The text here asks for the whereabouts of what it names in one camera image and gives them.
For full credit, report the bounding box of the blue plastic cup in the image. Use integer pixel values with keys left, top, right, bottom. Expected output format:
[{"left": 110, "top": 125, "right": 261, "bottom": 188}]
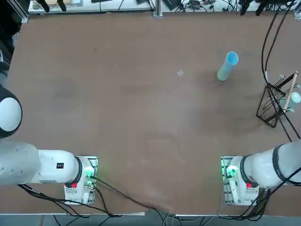
[{"left": 220, "top": 51, "right": 239, "bottom": 74}]

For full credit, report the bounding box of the pale green cup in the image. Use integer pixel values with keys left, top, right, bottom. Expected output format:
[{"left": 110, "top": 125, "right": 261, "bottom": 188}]
[{"left": 279, "top": 91, "right": 301, "bottom": 113}]

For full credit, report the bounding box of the wooden rack rod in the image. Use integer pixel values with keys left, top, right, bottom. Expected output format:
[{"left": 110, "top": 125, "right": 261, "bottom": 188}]
[{"left": 282, "top": 72, "right": 299, "bottom": 114}]

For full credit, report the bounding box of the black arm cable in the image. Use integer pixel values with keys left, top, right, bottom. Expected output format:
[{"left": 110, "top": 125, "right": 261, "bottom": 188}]
[{"left": 261, "top": 7, "right": 301, "bottom": 142}]

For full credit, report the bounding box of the black wire cup rack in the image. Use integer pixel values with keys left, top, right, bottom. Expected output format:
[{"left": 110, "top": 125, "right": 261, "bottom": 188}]
[{"left": 255, "top": 72, "right": 301, "bottom": 129}]

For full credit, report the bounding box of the aluminium frame post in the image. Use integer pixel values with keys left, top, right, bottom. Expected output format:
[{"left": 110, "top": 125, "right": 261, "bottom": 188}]
[{"left": 153, "top": 0, "right": 164, "bottom": 18}]

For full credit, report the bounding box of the black base cable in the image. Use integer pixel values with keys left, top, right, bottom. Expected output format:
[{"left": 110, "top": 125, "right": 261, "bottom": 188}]
[{"left": 94, "top": 176, "right": 177, "bottom": 226}]

